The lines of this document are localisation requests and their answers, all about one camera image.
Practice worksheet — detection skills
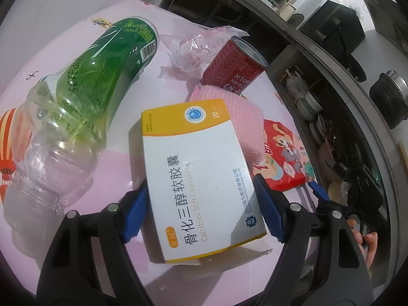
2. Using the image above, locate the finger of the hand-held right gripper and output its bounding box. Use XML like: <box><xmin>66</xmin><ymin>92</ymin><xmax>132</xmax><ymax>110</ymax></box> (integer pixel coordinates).
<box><xmin>308</xmin><ymin>180</ymin><xmax>349</xmax><ymax>220</ymax></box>

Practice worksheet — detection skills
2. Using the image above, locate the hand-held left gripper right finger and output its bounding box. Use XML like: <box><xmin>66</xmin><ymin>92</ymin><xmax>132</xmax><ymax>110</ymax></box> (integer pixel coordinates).
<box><xmin>252</xmin><ymin>174</ymin><xmax>373</xmax><ymax>306</ymax></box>

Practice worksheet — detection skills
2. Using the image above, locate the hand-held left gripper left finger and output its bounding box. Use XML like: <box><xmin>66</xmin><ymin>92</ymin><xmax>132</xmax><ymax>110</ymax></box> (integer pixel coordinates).
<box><xmin>36</xmin><ymin>185</ymin><xmax>150</xmax><ymax>306</ymax></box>

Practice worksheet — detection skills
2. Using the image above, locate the red cartoon tissue packet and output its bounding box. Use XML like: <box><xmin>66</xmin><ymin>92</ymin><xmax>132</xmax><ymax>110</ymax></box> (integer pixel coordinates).
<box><xmin>250</xmin><ymin>119</ymin><xmax>316</xmax><ymax>192</ymax></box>

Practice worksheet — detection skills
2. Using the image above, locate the yellow white medicine box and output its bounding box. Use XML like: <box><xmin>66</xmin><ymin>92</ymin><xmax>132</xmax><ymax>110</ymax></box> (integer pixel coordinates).
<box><xmin>141</xmin><ymin>100</ymin><xmax>271</xmax><ymax>266</ymax></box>

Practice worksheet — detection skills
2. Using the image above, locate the pink foam mesh sleeve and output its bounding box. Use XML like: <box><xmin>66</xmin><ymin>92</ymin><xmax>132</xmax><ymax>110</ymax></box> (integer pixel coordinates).
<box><xmin>190</xmin><ymin>84</ymin><xmax>265</xmax><ymax>169</ymax></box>

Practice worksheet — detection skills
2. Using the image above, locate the green plastic bottle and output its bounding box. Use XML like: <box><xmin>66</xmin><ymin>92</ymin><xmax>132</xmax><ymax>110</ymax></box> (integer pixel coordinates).
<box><xmin>3</xmin><ymin>17</ymin><xmax>160</xmax><ymax>256</ymax></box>

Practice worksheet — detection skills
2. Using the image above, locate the clear pink print wrapper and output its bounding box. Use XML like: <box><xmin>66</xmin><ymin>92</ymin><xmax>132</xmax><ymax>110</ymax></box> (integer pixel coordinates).
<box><xmin>177</xmin><ymin>25</ymin><xmax>251</xmax><ymax>71</ymax></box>

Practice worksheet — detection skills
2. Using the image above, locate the person's right hand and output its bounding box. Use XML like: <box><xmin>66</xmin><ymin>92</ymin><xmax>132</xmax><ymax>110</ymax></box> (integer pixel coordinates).
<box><xmin>346</xmin><ymin>218</ymin><xmax>378</xmax><ymax>270</ymax></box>

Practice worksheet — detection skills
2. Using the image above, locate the stack of plates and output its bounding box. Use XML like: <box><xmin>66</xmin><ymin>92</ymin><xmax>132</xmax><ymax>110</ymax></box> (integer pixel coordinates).
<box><xmin>309</xmin><ymin>115</ymin><xmax>335</xmax><ymax>144</ymax></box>

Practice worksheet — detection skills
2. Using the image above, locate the pink printed table cover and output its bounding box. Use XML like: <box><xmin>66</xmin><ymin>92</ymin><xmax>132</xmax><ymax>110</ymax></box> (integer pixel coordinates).
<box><xmin>0</xmin><ymin>0</ymin><xmax>319</xmax><ymax>306</ymax></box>

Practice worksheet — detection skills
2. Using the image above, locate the stack of white bowls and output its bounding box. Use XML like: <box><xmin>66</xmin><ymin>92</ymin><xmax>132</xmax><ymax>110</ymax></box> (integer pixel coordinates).
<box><xmin>296</xmin><ymin>92</ymin><xmax>324</xmax><ymax>122</ymax></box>

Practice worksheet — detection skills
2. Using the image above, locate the white plastic bag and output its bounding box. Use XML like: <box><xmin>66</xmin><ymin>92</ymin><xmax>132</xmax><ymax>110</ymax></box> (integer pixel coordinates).
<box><xmin>285</xmin><ymin>72</ymin><xmax>308</xmax><ymax>101</ymax></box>

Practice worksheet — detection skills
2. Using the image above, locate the stack of black pots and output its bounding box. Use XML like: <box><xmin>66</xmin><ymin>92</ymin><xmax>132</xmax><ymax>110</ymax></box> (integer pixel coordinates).
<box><xmin>369</xmin><ymin>69</ymin><xmax>408</xmax><ymax>130</ymax></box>

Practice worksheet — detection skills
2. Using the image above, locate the grey concrete kitchen counter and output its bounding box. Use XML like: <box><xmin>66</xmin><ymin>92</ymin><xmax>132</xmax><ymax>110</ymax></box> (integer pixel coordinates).
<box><xmin>159</xmin><ymin>0</ymin><xmax>408</xmax><ymax>262</ymax></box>

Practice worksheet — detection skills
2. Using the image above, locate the red drink can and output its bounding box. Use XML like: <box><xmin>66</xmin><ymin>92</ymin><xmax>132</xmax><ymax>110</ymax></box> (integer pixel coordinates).
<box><xmin>201</xmin><ymin>36</ymin><xmax>269</xmax><ymax>95</ymax></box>

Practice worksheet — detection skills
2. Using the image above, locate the black wok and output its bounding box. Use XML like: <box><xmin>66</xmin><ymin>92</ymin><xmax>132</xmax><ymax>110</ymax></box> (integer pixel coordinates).
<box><xmin>300</xmin><ymin>0</ymin><xmax>367</xmax><ymax>80</ymax></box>

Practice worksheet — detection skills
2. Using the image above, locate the white kettle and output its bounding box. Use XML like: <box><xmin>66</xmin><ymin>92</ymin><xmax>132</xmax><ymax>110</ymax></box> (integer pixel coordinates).
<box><xmin>280</xmin><ymin>2</ymin><xmax>298</xmax><ymax>20</ymax></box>

